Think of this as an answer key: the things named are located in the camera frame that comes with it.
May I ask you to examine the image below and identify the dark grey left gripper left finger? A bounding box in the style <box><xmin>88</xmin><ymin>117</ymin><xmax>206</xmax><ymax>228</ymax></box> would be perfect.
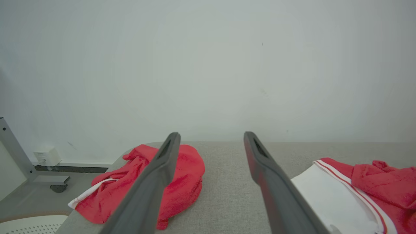
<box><xmin>99</xmin><ymin>132</ymin><xmax>181</xmax><ymax>234</ymax></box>

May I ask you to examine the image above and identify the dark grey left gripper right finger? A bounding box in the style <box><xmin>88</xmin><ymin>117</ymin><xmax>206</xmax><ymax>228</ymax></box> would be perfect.
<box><xmin>244</xmin><ymin>131</ymin><xmax>330</xmax><ymax>234</ymax></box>

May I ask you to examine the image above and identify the red garment with white trim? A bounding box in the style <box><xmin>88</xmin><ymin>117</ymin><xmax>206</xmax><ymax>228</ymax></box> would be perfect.
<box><xmin>68</xmin><ymin>144</ymin><xmax>205</xmax><ymax>230</ymax></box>

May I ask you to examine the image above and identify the red and white striped garment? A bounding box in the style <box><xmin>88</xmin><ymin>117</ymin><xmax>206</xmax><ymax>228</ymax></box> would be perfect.
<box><xmin>290</xmin><ymin>158</ymin><xmax>416</xmax><ymax>234</ymax></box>

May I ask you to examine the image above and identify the dark baseboard strip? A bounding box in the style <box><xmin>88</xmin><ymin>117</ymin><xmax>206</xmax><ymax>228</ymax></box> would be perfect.
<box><xmin>34</xmin><ymin>165</ymin><xmax>109</xmax><ymax>173</ymax></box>

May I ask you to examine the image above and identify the white perforated laundry basket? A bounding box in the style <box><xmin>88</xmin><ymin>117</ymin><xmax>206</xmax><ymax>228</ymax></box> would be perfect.
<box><xmin>0</xmin><ymin>211</ymin><xmax>70</xmax><ymax>234</ymax></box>

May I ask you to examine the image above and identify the grey metal desk leg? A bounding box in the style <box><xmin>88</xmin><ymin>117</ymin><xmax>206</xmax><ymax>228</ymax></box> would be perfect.
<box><xmin>0</xmin><ymin>117</ymin><xmax>70</xmax><ymax>186</ymax></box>

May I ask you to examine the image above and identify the white wall socket box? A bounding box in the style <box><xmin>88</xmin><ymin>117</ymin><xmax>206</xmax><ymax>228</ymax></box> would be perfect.
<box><xmin>33</xmin><ymin>147</ymin><xmax>62</xmax><ymax>167</ymax></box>

